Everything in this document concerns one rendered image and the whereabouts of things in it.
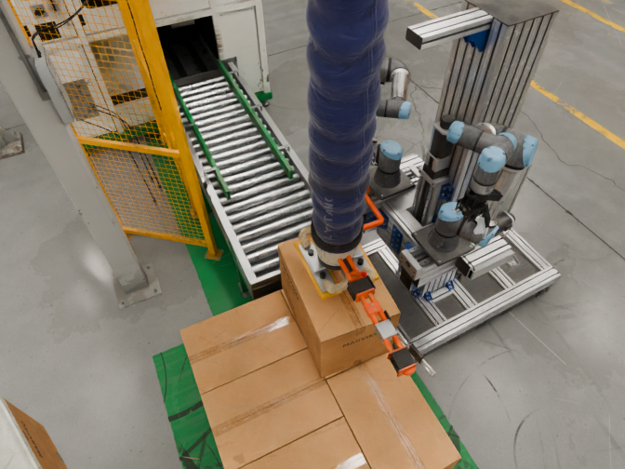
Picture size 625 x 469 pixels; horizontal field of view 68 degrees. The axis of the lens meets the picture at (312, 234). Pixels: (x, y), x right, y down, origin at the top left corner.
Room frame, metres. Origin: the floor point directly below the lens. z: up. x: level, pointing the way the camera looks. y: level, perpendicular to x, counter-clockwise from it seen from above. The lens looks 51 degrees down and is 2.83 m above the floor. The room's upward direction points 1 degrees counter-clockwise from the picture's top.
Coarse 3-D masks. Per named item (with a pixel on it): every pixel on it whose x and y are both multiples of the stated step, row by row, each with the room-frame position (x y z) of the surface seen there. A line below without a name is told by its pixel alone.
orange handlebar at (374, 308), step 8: (368, 200) 1.56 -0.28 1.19; (376, 208) 1.50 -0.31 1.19; (376, 216) 1.47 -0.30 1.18; (368, 224) 1.40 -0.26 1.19; (376, 224) 1.41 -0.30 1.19; (344, 264) 1.18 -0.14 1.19; (352, 264) 1.18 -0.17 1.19; (344, 272) 1.14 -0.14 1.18; (368, 296) 1.02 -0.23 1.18; (368, 304) 0.97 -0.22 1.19; (376, 304) 0.97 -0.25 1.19; (368, 312) 0.94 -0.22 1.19; (376, 312) 0.94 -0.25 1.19; (376, 320) 0.90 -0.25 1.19; (384, 320) 0.90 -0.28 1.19; (392, 336) 0.84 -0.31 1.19; (400, 344) 0.80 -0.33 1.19
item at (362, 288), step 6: (360, 276) 1.10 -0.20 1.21; (366, 276) 1.11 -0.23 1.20; (348, 282) 1.08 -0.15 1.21; (354, 282) 1.08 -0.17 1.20; (360, 282) 1.08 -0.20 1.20; (366, 282) 1.08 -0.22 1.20; (372, 282) 1.08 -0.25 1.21; (348, 288) 1.07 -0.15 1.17; (354, 288) 1.05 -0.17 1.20; (360, 288) 1.05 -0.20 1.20; (366, 288) 1.05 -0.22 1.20; (372, 288) 1.04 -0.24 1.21; (354, 294) 1.02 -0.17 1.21; (360, 294) 1.02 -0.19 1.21; (366, 294) 1.03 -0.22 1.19; (354, 300) 1.02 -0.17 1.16
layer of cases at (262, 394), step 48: (192, 336) 1.18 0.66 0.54; (240, 336) 1.18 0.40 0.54; (288, 336) 1.17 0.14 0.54; (240, 384) 0.91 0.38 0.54; (288, 384) 0.91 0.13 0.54; (336, 384) 0.90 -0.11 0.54; (384, 384) 0.90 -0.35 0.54; (240, 432) 0.68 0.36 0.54; (288, 432) 0.68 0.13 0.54; (336, 432) 0.67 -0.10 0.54; (384, 432) 0.67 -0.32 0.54; (432, 432) 0.67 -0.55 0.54
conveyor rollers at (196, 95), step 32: (192, 96) 3.42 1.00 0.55; (224, 96) 3.42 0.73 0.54; (192, 128) 3.02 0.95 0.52; (224, 128) 2.97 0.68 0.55; (256, 128) 2.97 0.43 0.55; (224, 160) 2.60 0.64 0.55; (256, 160) 2.59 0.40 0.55; (256, 192) 2.28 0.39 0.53; (288, 192) 2.29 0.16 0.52; (256, 224) 1.99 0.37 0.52; (288, 224) 1.99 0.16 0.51; (256, 256) 1.72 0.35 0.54
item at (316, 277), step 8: (312, 240) 1.41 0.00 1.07; (296, 248) 1.37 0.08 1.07; (304, 248) 1.36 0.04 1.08; (312, 248) 1.36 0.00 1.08; (304, 256) 1.31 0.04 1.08; (304, 264) 1.27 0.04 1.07; (312, 272) 1.22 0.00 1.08; (320, 272) 1.22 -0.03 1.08; (328, 272) 1.22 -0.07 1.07; (312, 280) 1.18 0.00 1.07; (320, 280) 1.18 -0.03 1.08; (320, 288) 1.13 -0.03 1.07; (320, 296) 1.10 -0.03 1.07; (328, 296) 1.10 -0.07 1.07
